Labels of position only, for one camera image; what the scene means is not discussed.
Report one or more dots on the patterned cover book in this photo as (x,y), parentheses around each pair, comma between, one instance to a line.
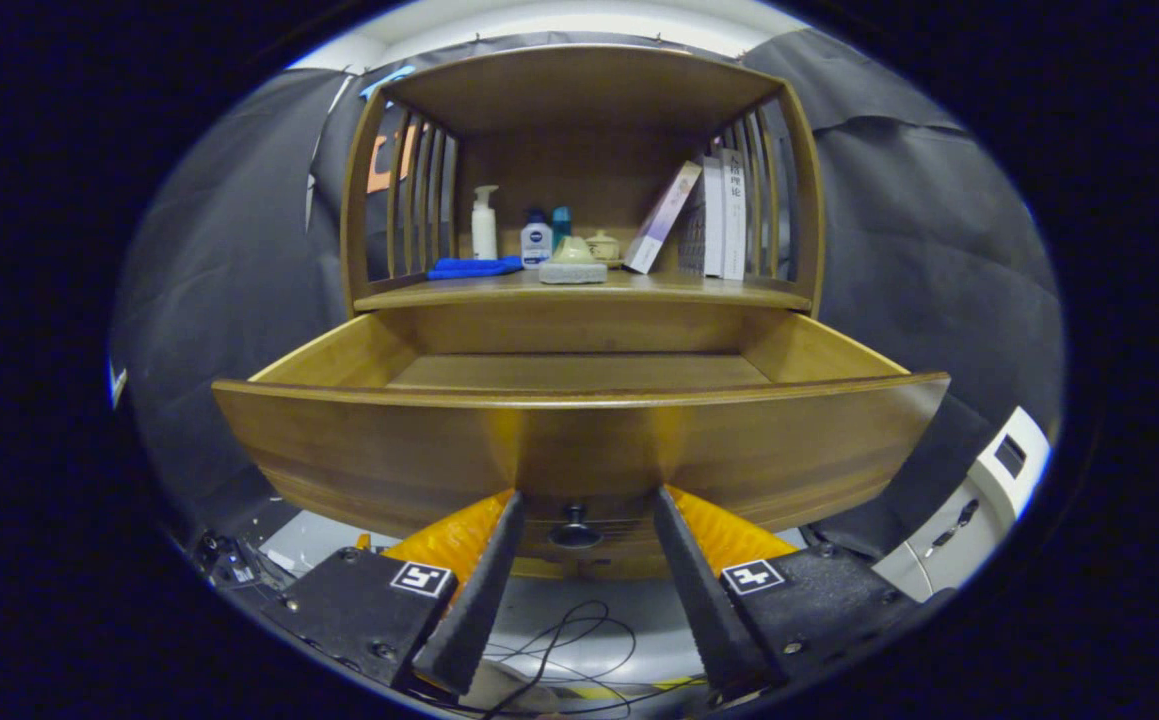
(704,225)

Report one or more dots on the wooden cabinet with slatted shelf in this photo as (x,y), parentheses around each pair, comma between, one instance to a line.
(579,90)

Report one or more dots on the white pump bottle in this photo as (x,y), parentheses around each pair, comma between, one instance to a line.
(484,225)

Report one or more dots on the purple and white book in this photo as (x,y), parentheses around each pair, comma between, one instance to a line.
(664,215)

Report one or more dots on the black backdrop cloth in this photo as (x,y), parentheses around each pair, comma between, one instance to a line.
(219,280)

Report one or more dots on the cream lidded teacup with saucer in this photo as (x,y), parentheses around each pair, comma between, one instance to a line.
(604,245)

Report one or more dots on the white bottle with blue cap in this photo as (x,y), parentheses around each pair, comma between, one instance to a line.
(536,245)

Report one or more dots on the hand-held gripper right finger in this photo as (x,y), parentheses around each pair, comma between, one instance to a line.
(699,600)

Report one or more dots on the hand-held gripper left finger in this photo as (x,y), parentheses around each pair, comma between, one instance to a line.
(479,600)

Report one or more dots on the black power strip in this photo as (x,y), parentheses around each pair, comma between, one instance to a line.
(224,560)

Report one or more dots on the wooden countertop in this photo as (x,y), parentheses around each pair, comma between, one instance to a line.
(679,287)

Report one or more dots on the slim teal bottle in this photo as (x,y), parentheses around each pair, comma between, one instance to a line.
(561,222)

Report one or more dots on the green soap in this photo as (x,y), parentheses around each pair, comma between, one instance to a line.
(572,262)

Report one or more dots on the blue folded cloth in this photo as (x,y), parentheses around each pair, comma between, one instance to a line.
(474,267)

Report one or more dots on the wooden drawer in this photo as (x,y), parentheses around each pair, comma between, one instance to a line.
(389,450)

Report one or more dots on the white appliance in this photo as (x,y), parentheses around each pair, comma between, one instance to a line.
(979,500)

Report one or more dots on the white book with dark lettering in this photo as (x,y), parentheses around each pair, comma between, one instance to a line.
(734,215)

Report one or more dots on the dark drawer knob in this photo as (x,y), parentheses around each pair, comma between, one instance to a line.
(575,530)

